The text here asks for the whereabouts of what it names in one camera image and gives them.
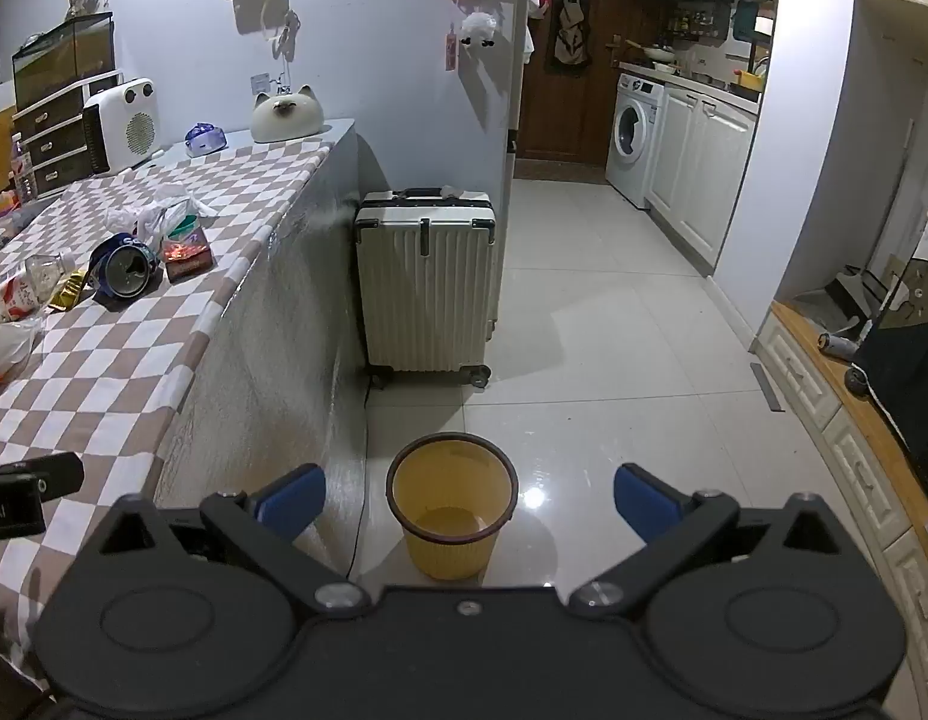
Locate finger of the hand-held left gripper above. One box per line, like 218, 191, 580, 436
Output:
0, 454, 86, 500

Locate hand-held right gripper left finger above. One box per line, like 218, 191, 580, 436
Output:
74, 463, 373, 612

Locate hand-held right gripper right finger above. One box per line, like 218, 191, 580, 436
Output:
569, 463, 847, 612

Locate white plastic bag red print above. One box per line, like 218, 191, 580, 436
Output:
0, 319, 45, 385

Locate yellow plastic wastebasket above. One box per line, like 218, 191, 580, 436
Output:
386, 433, 519, 581

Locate gold foil wrapper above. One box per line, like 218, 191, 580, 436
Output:
50, 270, 88, 312

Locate red cigarette pack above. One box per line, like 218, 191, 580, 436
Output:
160, 227, 214, 284

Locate brown white checkered tablecloth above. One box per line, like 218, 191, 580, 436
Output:
0, 136, 337, 691

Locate grey metal floor strip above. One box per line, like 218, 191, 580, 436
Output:
752, 364, 786, 412

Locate crushed clear plastic bottle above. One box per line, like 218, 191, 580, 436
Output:
0, 251, 79, 327

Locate low white cabinet wooden top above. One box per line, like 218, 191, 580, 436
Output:
749, 300, 928, 691

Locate crushed blue drink can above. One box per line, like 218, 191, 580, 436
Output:
89, 234, 163, 308

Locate white hard-shell suitcase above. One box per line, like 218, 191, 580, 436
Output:
353, 186, 501, 391

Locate large black bag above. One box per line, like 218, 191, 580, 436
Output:
857, 255, 928, 518

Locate crumpled white tissue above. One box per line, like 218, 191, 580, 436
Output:
107, 184, 217, 241

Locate clear water bottle red label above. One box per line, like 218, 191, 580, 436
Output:
10, 133, 37, 203

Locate white drawer unit dark drawers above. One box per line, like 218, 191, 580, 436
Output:
12, 69, 124, 200

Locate white kitchen base cabinets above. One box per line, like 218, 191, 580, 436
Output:
647, 82, 761, 271

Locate white space heater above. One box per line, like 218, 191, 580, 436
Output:
82, 78, 159, 175

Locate blue tissue pack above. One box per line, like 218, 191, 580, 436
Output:
185, 122, 229, 158

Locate white washing machine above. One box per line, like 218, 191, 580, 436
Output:
606, 73, 667, 209

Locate white cat-shaped ornament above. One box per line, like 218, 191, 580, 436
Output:
251, 85, 326, 143

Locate brown wooden door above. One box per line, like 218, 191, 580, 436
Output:
515, 0, 633, 164

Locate black power cable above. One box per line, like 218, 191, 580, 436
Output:
347, 375, 375, 578

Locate glass tank black frame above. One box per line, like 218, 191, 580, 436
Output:
12, 13, 116, 115

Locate white plush wall toy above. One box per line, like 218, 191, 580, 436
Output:
460, 11, 502, 50

